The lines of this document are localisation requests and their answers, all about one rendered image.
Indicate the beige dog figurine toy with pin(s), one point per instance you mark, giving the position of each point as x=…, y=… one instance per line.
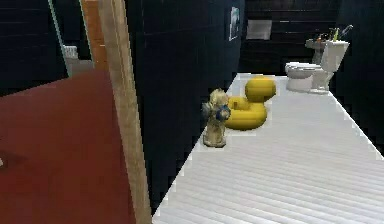
x=216, y=128

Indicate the yellow rubber duck toy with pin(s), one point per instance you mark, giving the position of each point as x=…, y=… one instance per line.
x=248, y=113

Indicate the white toilet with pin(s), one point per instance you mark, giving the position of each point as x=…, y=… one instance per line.
x=305, y=75

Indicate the orange wooden door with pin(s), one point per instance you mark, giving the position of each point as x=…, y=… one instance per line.
x=96, y=33

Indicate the white radiator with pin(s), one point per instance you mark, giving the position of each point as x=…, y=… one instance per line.
x=70, y=51

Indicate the green bottle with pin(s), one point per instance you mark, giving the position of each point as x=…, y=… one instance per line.
x=336, y=34

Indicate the dark toothbrush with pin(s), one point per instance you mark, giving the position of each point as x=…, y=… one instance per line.
x=346, y=30

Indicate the beige wooden door frame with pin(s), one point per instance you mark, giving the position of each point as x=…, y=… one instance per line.
x=128, y=110

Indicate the framed wall picture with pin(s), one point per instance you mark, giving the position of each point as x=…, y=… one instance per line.
x=234, y=22

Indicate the grey wall towel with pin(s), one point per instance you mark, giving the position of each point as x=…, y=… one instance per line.
x=259, y=29

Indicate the white pedestal sink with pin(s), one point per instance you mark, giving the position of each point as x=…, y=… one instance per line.
x=315, y=45

